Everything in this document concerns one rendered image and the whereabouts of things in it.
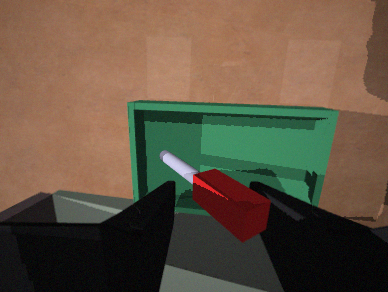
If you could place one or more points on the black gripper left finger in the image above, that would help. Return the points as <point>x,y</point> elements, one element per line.
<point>125,253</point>

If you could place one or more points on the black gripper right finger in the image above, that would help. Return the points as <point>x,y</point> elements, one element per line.
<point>314,250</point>

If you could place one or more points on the red-headed pin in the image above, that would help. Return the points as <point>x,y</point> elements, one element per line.
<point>242,211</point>

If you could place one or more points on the green tray floor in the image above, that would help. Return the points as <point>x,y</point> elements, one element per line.
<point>273,150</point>

